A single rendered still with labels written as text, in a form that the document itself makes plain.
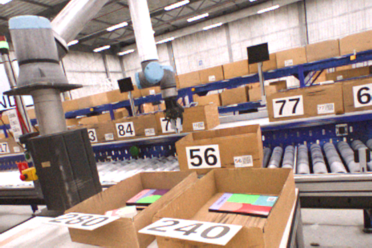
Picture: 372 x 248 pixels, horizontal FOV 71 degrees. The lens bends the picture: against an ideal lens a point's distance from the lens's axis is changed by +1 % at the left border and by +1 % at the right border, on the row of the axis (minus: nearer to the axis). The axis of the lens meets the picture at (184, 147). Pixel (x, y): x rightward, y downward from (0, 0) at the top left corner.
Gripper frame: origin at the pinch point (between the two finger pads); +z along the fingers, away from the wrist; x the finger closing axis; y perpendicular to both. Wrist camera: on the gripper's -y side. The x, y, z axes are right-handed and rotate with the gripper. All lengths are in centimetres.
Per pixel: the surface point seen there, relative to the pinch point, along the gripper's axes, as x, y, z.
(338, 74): 202, -893, -8
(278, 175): 56, 52, 12
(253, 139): 45, 22, 5
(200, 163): 19.3, 23.7, 13.6
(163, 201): 25, 73, 11
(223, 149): 31.4, 22.7, 8.4
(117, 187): -2, 60, 11
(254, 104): -17, -452, 21
